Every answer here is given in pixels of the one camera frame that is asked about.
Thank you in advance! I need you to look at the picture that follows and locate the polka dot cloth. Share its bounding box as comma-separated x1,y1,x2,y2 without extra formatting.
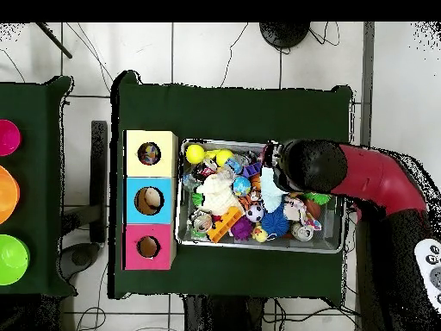
138,142,162,166

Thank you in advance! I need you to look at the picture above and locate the silver mesh bin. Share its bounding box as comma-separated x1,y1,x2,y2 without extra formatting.
175,138,349,254

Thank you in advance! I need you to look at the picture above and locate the wooden three-hole box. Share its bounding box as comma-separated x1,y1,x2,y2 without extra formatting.
121,128,179,271

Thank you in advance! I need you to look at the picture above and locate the mint green cloth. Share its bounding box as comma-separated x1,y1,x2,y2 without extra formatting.
259,165,289,214

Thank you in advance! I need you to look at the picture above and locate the blue globe ball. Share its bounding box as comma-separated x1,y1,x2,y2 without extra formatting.
233,176,252,197

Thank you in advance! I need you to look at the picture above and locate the yellow ball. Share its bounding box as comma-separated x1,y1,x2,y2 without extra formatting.
215,148,235,167
185,143,207,166

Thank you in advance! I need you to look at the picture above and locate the dark green table cloth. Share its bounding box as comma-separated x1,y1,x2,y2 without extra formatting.
108,70,353,306

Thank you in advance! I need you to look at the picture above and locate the small soccer ball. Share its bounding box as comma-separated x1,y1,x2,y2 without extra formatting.
245,203,265,223

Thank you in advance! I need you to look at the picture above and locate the cream cloth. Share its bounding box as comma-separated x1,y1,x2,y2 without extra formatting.
195,172,244,216

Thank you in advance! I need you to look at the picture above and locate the blue spiky ball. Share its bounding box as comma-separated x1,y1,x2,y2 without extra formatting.
260,206,290,238

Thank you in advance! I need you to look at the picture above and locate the purple spiky toy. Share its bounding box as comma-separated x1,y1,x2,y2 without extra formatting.
229,215,254,241

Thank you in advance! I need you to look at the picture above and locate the yellow duck plush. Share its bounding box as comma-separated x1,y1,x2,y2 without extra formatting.
251,223,270,243

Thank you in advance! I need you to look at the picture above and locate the orange building block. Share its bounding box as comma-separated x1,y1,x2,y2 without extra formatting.
206,205,244,243

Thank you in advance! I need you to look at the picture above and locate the black round stand base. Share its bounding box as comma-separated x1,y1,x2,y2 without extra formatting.
258,22,311,49

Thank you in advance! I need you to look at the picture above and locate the black upright panel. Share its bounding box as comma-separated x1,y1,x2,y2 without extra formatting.
90,120,109,244

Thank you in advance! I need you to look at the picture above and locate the grey stand foot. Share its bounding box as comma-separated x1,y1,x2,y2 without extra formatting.
57,240,102,281

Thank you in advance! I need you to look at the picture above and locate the dark green side-table cloth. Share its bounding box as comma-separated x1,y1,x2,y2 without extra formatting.
0,75,77,297

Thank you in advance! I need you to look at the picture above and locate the black rod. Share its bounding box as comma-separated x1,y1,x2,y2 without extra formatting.
34,22,74,59

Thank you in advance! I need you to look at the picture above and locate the pink bowl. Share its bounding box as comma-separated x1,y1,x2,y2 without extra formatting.
0,119,22,157

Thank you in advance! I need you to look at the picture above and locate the orange bowl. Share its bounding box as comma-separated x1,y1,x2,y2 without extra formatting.
0,165,21,225

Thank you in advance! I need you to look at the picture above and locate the green bowl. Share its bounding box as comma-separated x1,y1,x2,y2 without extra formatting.
0,234,31,286

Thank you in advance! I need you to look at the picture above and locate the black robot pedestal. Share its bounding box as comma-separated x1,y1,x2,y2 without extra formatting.
182,294,266,331

